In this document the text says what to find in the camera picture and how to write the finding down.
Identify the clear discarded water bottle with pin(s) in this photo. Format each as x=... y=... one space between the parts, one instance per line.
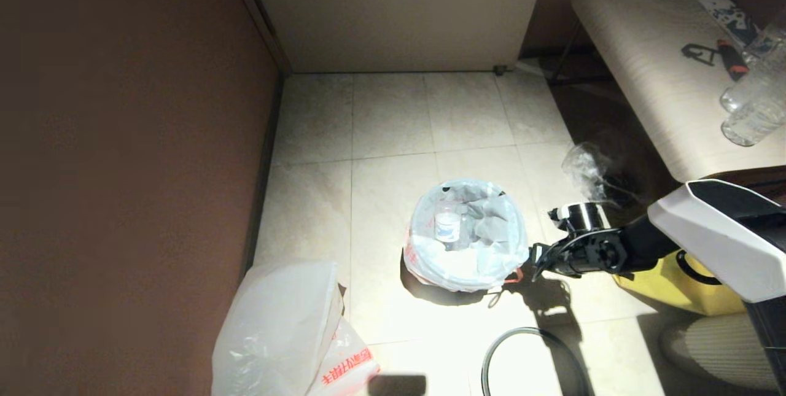
x=447 y=224

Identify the dark robot chest edge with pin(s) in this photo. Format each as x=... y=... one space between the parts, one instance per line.
x=396 y=385

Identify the blue white printed paper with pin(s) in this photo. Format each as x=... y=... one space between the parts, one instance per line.
x=731 y=18

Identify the used red-printed trash bag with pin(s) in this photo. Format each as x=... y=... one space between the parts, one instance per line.
x=485 y=230

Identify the black metal table leg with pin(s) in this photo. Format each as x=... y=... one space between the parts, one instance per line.
x=568 y=52

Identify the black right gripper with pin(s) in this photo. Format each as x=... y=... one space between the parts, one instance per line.
x=592 y=255

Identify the beige ribbed cushion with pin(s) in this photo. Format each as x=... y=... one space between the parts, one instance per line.
x=724 y=353

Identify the beige wood-grain table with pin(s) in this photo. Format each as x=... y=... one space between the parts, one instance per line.
x=638 y=40

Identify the white cabinet panel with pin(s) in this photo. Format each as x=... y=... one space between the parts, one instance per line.
x=399 y=9

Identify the red black hand tool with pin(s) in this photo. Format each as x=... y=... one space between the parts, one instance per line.
x=732 y=59

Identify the yellow shopping bag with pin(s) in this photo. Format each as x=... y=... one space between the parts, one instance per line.
x=675 y=291

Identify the clear plastic bottle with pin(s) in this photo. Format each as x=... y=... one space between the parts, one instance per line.
x=752 y=126
x=752 y=86
x=770 y=40

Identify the small metal cabinet foot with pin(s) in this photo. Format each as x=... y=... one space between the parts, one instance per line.
x=500 y=69

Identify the new white plastic bag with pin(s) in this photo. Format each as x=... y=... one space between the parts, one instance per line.
x=276 y=322

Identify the black clip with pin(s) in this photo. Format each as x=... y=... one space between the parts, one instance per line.
x=697 y=52

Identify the crumpled clear plastic bag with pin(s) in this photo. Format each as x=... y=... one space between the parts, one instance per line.
x=586 y=166

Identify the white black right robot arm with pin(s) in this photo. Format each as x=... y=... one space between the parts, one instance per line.
x=718 y=236

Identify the black cylindrical right wrist camera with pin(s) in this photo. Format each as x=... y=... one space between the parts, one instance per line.
x=580 y=217

